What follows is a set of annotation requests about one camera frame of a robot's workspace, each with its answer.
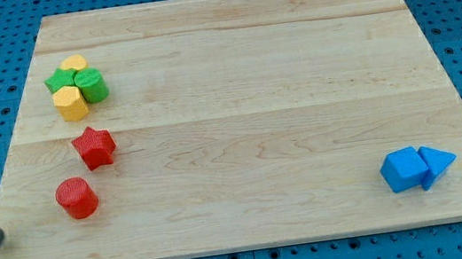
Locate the light wooden board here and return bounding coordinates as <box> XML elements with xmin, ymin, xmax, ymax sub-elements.
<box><xmin>0</xmin><ymin>0</ymin><xmax>462</xmax><ymax>259</ymax></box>

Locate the red star block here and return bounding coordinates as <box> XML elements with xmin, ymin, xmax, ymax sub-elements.
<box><xmin>72</xmin><ymin>127</ymin><xmax>117</xmax><ymax>171</ymax></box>

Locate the green cylinder block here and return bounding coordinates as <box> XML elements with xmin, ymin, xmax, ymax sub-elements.
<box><xmin>74</xmin><ymin>67</ymin><xmax>109</xmax><ymax>103</ymax></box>

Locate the yellow hexagon block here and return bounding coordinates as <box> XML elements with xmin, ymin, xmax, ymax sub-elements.
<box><xmin>52</xmin><ymin>86</ymin><xmax>90</xmax><ymax>122</ymax></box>

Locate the yellow heart block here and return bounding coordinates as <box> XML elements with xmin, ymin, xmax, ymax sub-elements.
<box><xmin>59</xmin><ymin>54</ymin><xmax>89</xmax><ymax>71</ymax></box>

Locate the red cylinder block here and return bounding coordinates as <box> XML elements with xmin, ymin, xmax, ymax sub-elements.
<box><xmin>55</xmin><ymin>177</ymin><xmax>99</xmax><ymax>219</ymax></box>

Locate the blue cube block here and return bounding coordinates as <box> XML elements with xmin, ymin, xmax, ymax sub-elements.
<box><xmin>380</xmin><ymin>146</ymin><xmax>428</xmax><ymax>193</ymax></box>

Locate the green star block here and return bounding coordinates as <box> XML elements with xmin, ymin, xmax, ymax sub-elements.
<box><xmin>44</xmin><ymin>68</ymin><xmax>77</xmax><ymax>94</ymax></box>

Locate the blue triangle block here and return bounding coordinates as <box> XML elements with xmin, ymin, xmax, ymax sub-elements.
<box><xmin>417</xmin><ymin>146</ymin><xmax>457</xmax><ymax>191</ymax></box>

